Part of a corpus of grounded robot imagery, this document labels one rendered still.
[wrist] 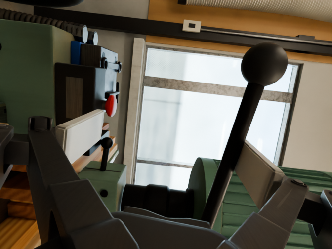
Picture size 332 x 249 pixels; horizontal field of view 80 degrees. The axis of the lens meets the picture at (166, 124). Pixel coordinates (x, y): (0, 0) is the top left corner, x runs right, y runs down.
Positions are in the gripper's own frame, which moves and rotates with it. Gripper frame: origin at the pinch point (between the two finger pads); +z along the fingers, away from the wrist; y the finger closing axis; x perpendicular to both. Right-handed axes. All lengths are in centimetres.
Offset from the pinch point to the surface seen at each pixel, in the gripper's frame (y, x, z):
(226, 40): 33, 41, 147
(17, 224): -16.9, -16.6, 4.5
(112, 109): -7.8, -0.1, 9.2
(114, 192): -6.1, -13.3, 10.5
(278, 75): 7.1, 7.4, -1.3
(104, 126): -13.5, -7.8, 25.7
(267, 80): 6.4, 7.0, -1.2
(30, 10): -114, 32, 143
